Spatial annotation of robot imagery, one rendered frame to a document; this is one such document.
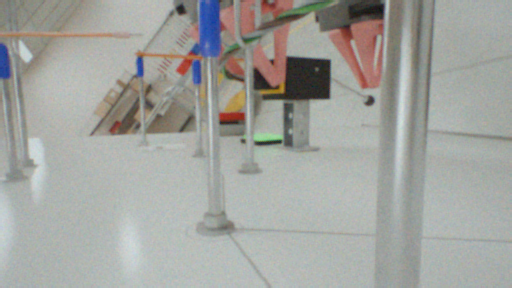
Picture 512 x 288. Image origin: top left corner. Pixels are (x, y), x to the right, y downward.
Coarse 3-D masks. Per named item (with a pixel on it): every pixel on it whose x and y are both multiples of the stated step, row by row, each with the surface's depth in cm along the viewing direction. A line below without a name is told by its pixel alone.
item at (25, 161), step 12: (12, 0) 26; (12, 12) 26; (12, 24) 26; (12, 48) 25; (12, 60) 26; (12, 72) 26; (24, 108) 27; (24, 120) 27; (24, 132) 27; (24, 144) 27; (24, 156) 27
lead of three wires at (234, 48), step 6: (228, 48) 24; (234, 48) 24; (240, 48) 23; (222, 54) 25; (228, 54) 24; (222, 60) 26; (222, 66) 27; (222, 72) 28; (228, 72) 29; (228, 78) 30; (234, 78) 30; (240, 78) 31
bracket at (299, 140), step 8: (288, 104) 35; (296, 104) 34; (304, 104) 34; (288, 112) 36; (296, 112) 34; (304, 112) 34; (288, 120) 36; (296, 120) 34; (304, 120) 35; (288, 128) 36; (296, 128) 34; (304, 128) 35; (288, 136) 36; (296, 136) 34; (304, 136) 35; (280, 144) 37; (288, 144) 36; (296, 144) 34; (304, 144) 35
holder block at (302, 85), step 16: (272, 64) 33; (288, 64) 31; (304, 64) 32; (320, 64) 33; (288, 80) 32; (304, 80) 33; (320, 80) 34; (272, 96) 34; (288, 96) 32; (304, 96) 33; (320, 96) 34
